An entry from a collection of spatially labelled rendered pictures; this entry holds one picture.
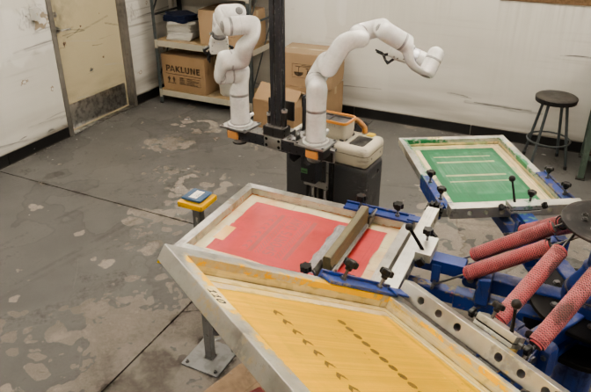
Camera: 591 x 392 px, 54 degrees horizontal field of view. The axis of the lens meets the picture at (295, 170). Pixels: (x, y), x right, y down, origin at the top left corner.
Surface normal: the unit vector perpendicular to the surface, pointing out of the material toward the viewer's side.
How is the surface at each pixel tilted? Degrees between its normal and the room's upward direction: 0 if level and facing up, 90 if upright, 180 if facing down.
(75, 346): 0
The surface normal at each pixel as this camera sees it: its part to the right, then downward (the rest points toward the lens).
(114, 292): 0.00, -0.90
